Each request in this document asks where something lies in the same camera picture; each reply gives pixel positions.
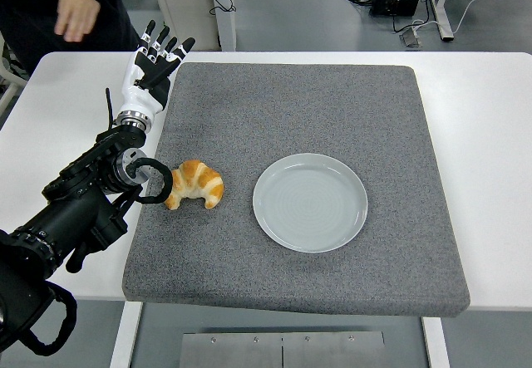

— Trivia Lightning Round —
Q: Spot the person's hand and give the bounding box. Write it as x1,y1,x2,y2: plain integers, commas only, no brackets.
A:
54,0,102,43

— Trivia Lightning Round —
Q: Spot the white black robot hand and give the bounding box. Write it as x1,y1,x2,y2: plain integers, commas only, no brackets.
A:
117,19,196,117

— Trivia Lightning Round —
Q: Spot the golden croissant bread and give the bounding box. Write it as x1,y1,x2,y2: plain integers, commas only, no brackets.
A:
165,159,225,211

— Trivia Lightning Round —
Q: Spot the round grey plate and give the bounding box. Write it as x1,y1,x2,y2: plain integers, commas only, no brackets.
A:
252,152,370,254

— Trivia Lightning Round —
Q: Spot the grey metal plate with screws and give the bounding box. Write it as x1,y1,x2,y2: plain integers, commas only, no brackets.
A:
179,331,387,368

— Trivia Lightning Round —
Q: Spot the person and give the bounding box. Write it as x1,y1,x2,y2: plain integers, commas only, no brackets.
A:
0,0,142,74

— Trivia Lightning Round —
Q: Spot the grey felt mat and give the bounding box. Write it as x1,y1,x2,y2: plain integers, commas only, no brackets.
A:
121,61,471,318

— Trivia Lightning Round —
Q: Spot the white table leg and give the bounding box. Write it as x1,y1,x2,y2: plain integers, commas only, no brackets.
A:
421,316,451,368
109,301,144,368

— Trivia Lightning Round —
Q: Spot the small grey floor box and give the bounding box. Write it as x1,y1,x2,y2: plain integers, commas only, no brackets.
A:
399,26,424,50

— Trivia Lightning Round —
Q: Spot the white desk leg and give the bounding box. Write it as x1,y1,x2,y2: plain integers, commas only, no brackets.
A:
427,0,455,42

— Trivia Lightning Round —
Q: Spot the white chair frame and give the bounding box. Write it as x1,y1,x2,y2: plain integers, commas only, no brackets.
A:
0,35,28,114

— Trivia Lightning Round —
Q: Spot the white post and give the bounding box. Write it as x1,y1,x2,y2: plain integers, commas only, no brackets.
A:
209,0,238,52

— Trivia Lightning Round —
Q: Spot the thin black cable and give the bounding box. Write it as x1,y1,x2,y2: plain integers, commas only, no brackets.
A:
209,0,237,16

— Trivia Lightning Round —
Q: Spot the white cable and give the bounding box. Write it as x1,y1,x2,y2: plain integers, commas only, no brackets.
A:
411,0,512,37

